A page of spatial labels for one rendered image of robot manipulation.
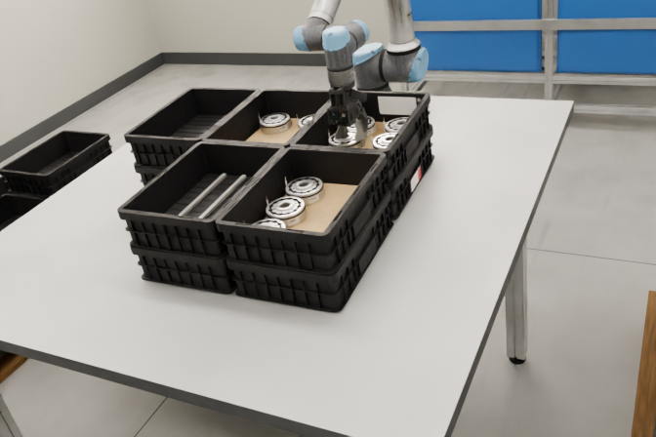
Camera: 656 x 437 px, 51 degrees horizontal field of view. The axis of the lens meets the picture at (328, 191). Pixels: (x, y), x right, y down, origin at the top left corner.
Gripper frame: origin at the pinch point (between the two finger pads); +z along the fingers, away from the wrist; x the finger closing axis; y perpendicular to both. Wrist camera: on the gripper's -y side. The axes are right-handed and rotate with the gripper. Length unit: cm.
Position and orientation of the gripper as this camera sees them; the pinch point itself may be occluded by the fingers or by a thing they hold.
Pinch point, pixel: (354, 141)
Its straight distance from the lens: 209.6
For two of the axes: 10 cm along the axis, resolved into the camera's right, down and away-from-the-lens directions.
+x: 8.6, 1.3, -4.9
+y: -4.8, 4.9, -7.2
